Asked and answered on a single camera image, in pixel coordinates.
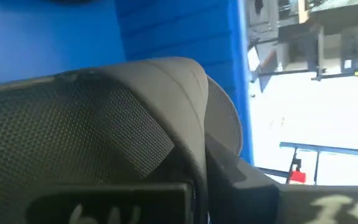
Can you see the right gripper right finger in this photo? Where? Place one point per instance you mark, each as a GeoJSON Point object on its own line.
{"type": "Point", "coordinates": [244, 202]}

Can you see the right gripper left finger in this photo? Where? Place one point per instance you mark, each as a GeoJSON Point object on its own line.
{"type": "Point", "coordinates": [110, 202]}

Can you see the black rubber slide sandal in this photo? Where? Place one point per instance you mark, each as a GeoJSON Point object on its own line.
{"type": "Point", "coordinates": [89, 124]}

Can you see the blue plastic bin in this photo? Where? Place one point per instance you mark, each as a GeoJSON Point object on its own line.
{"type": "Point", "coordinates": [166, 34]}

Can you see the small red object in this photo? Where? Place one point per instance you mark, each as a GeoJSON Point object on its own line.
{"type": "Point", "coordinates": [297, 177]}

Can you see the black background furniture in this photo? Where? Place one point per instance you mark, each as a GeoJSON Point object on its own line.
{"type": "Point", "coordinates": [346, 18]}

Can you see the blue metal bar frame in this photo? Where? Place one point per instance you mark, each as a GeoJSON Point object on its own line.
{"type": "Point", "coordinates": [322, 149]}

